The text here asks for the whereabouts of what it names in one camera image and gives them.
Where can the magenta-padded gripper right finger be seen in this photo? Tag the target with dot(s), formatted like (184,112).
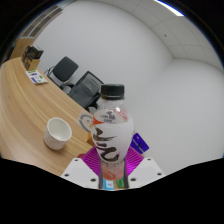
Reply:
(146,170)

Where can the clear black-capped drink bottle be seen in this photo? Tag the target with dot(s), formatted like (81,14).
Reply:
(111,133)

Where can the white speckled cup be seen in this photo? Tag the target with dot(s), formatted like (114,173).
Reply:
(55,140)

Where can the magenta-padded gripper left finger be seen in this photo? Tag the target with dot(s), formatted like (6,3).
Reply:
(78,170)

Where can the ceiling light panel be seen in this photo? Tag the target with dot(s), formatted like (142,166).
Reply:
(170,8)

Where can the grey mesh office chair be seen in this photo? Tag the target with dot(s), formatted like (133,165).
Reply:
(85,90)

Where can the white green leaflet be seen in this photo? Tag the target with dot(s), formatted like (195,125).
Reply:
(36,77)

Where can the wooden glass-door shelf cabinet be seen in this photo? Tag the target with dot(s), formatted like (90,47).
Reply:
(40,23)

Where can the purple upright box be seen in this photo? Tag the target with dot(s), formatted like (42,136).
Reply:
(140,143)

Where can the black office chair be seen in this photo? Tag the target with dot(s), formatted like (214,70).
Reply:
(65,68)

